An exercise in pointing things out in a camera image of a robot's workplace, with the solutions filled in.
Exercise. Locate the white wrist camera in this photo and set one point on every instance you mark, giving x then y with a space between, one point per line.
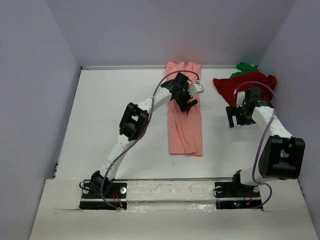
195 88
240 98

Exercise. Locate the red t shirt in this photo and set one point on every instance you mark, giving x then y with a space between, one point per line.
226 86

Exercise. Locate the green t shirt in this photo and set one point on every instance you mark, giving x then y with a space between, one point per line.
244 68

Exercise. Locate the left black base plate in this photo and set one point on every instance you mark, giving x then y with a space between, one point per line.
115 198

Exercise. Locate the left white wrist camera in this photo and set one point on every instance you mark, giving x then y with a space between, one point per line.
195 88

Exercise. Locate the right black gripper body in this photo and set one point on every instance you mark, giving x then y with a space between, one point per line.
236 114

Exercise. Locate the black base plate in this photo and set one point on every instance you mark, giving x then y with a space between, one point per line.
230 197
115 198

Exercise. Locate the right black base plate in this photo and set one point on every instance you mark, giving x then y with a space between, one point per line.
230 197

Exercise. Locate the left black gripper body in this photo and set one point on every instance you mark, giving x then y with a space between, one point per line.
184 100

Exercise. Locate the aluminium rail back edge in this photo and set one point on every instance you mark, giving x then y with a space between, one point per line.
146 67

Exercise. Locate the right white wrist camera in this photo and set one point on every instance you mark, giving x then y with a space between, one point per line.
240 98

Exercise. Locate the pink t shirt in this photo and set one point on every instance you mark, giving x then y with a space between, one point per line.
184 128

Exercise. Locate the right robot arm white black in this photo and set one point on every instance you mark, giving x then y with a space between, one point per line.
279 154

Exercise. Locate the aluminium rail front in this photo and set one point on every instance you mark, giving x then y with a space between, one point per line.
217 179

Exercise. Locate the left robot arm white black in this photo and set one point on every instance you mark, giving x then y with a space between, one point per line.
180 86

